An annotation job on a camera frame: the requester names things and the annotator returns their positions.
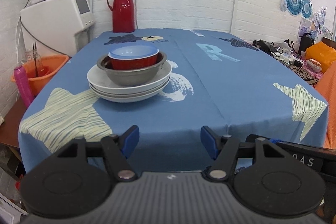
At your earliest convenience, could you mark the white power strip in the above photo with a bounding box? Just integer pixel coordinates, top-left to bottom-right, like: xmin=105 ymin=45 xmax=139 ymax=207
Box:
xmin=278 ymin=53 xmax=294 ymax=64

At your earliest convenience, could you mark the blue paper fan decoration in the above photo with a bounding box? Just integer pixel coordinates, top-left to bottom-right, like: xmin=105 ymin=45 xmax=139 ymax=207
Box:
xmin=281 ymin=0 xmax=313 ymax=19

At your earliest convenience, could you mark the blue patterned tablecloth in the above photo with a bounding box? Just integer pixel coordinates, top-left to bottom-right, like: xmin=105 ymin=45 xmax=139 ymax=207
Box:
xmin=18 ymin=29 xmax=328 ymax=173

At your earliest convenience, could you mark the floral white plate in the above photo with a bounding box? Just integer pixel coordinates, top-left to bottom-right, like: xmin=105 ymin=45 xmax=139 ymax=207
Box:
xmin=89 ymin=77 xmax=171 ymax=98

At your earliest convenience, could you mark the blue plastic bowl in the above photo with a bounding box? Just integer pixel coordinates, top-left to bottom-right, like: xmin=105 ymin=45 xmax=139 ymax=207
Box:
xmin=108 ymin=44 xmax=159 ymax=60

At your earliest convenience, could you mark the red ceramic bowl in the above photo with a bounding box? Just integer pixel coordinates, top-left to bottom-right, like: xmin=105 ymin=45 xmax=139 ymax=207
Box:
xmin=106 ymin=50 xmax=159 ymax=71

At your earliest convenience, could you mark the stainless steel bowl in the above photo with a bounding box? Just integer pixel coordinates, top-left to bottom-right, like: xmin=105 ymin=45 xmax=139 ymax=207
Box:
xmin=96 ymin=51 xmax=167 ymax=86

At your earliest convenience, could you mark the white countertop appliance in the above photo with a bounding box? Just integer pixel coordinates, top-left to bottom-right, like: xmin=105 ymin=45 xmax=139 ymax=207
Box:
xmin=19 ymin=0 xmax=95 ymax=57

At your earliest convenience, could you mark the orange bag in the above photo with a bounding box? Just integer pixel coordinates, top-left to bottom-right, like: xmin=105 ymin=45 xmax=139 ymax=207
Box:
xmin=305 ymin=42 xmax=336 ymax=73

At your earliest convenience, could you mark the red thermos jug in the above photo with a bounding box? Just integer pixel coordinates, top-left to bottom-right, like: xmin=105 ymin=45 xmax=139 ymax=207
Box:
xmin=106 ymin=0 xmax=135 ymax=33

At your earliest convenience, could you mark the black kettle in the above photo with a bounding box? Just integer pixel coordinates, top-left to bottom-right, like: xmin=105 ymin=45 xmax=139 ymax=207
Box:
xmin=298 ymin=33 xmax=314 ymax=55

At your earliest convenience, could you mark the orange plastic basin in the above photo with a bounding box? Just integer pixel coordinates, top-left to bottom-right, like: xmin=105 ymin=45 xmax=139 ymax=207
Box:
xmin=23 ymin=55 xmax=69 ymax=97

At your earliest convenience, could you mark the pink bottle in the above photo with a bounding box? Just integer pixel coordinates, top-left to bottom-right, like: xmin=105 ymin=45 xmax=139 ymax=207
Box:
xmin=14 ymin=65 xmax=34 ymax=107

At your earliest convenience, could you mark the gold-rimmed white plate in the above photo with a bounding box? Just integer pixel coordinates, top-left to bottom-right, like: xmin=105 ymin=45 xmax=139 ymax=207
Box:
xmin=89 ymin=80 xmax=170 ymax=103

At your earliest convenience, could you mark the glass diffuser bottle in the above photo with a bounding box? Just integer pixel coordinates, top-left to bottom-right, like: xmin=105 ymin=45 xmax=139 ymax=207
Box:
xmin=26 ymin=42 xmax=45 ymax=77

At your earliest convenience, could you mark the small bowl on side table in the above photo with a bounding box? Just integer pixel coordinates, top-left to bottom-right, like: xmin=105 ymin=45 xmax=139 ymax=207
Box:
xmin=306 ymin=59 xmax=322 ymax=73

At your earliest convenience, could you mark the silver-rimmed white plate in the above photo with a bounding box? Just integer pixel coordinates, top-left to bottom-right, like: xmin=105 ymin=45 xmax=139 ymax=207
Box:
xmin=87 ymin=61 xmax=172 ymax=95

